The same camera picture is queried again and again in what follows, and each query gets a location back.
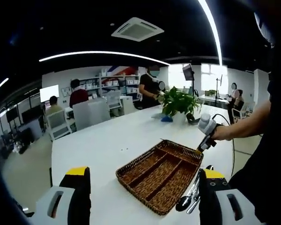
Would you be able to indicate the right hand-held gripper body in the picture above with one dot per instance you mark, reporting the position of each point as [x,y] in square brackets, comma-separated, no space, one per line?
[207,124]

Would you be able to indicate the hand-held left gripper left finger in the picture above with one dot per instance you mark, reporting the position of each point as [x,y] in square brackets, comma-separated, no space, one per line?
[61,206]

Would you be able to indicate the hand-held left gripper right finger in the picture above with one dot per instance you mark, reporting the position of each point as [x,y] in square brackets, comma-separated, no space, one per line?
[224,206]

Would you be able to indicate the pile of silver utensils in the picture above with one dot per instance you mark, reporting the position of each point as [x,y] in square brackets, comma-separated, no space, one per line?
[183,203]

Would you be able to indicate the brown wicker storage slot basket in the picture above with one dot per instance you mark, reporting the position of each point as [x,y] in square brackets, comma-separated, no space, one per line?
[154,178]

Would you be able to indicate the white storage shelf with boxes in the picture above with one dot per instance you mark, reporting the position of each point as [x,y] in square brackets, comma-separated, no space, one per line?
[131,84]

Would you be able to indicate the person's right hand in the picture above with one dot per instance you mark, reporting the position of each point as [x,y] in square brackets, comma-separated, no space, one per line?
[221,134]

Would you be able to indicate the dark grey device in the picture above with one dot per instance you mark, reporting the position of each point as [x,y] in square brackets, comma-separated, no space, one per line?
[192,118]

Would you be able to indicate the green plant in white pot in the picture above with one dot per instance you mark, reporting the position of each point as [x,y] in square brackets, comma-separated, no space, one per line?
[178,103]

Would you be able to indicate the white office chair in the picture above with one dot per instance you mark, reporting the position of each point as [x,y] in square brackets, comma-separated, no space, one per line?
[58,123]
[113,98]
[91,112]
[242,113]

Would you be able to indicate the black studio light on stand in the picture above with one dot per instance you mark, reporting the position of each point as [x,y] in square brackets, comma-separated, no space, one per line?
[188,71]

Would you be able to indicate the white cabinet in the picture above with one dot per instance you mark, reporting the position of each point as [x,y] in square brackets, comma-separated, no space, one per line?
[127,105]

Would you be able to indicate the black computer monitor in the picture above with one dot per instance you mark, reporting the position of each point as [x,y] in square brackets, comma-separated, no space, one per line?
[29,114]

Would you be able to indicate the white ceiling light strip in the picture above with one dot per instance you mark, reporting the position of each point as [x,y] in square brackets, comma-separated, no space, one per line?
[213,25]
[96,52]
[2,84]

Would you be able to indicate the bright white display screen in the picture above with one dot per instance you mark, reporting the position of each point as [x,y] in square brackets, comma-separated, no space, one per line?
[49,93]

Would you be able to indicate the white ceiling air conditioner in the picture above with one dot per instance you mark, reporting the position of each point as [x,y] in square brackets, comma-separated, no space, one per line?
[137,29]

